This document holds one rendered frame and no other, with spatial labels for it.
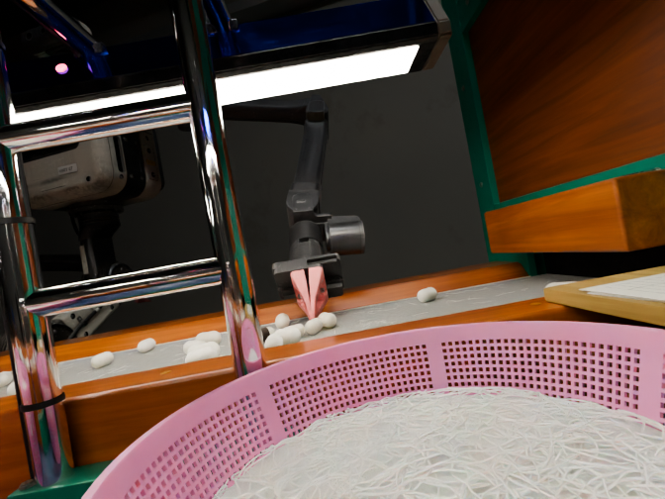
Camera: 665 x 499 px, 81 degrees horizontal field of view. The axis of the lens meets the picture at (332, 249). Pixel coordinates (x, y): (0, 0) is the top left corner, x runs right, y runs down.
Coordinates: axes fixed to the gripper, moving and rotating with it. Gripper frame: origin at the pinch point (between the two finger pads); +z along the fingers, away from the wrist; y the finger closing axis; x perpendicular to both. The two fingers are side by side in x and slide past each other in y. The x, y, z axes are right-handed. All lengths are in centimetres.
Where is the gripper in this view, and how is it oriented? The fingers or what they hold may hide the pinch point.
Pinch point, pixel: (313, 318)
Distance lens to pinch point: 54.1
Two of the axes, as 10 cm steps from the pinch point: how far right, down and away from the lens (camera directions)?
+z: 1.1, 6.2, -7.8
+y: 9.9, -1.7, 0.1
